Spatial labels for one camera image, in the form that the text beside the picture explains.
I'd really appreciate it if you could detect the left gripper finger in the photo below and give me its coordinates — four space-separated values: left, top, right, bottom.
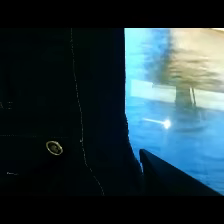
138 148 222 197

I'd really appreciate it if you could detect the black garment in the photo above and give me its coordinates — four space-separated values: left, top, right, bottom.
0 27 145 197

